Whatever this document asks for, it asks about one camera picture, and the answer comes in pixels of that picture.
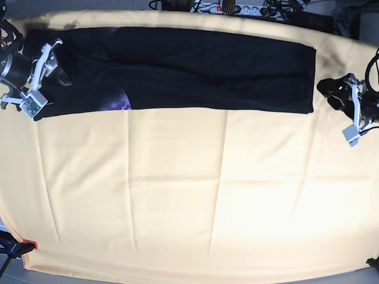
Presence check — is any black red table clamp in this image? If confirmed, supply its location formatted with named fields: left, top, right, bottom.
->
left=1, top=231, right=37, bottom=259

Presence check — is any black clamp at right corner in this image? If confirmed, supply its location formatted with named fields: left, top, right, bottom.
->
left=366, top=257, right=379, bottom=272

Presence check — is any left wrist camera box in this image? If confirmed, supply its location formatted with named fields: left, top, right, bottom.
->
left=342, top=124, right=361, bottom=147

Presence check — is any black box behind table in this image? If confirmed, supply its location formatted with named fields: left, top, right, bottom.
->
left=291, top=11, right=335, bottom=34

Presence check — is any white power strip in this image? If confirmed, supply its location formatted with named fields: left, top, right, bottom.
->
left=190, top=1, right=284, bottom=18

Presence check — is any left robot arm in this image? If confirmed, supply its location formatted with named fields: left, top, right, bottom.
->
left=317, top=53, right=378, bottom=123

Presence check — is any yellow table cloth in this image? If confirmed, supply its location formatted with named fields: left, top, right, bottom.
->
left=0, top=11, right=379, bottom=281

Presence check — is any black T-shirt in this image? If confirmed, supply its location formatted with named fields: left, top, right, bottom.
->
left=23, top=27, right=316, bottom=120

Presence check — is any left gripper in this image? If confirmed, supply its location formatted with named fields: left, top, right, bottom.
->
left=316, top=73, right=378, bottom=123

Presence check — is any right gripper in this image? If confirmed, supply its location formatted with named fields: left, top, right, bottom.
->
left=30, top=38, right=63, bottom=89

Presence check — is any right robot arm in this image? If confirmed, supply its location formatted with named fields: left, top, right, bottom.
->
left=1, top=1, right=72, bottom=91

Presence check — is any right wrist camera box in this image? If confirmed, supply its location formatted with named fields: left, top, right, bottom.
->
left=20, top=90, right=48, bottom=118

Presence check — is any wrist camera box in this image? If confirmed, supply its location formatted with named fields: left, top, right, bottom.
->
left=20, top=90, right=48, bottom=118
left=342, top=124, right=361, bottom=147

